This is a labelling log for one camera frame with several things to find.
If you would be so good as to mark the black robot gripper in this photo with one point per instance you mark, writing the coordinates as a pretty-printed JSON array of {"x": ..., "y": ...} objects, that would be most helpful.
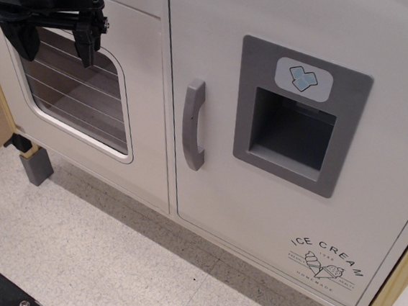
[{"x": 19, "y": 19}]

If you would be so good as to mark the grey fridge door handle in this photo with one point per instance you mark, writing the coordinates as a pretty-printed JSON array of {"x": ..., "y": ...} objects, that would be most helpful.
[{"x": 195, "y": 97}]

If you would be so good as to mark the white toy fridge door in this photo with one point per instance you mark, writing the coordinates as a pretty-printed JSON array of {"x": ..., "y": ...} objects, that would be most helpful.
[{"x": 338, "y": 249}]

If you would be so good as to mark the white toy oven door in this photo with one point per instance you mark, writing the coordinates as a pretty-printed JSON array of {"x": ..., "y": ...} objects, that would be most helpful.
[{"x": 108, "y": 119}]

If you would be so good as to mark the grey kitchen foot block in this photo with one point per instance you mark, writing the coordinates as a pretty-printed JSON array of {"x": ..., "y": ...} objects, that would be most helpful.
[{"x": 38, "y": 167}]

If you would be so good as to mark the grey ice dispenser panel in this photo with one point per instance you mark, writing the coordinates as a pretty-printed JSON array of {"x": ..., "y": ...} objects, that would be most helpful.
[{"x": 297, "y": 114}]

